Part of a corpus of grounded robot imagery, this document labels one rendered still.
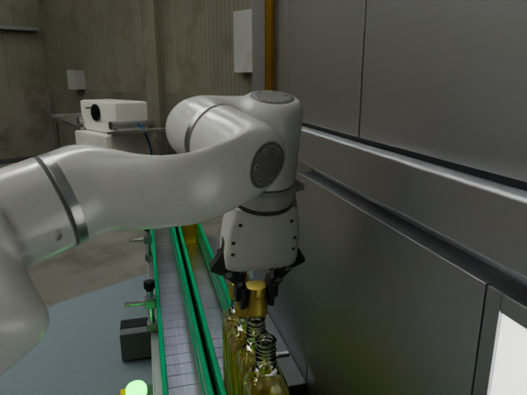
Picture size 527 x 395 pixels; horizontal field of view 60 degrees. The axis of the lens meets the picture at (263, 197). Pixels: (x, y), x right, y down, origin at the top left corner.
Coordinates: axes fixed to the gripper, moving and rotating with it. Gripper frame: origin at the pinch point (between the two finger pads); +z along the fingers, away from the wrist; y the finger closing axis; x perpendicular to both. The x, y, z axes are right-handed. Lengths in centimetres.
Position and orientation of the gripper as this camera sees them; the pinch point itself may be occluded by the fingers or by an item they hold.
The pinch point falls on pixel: (256, 291)
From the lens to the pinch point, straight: 66.5
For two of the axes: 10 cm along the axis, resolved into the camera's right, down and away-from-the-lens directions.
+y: -9.6, 0.7, -2.6
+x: 2.6, 4.9, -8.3
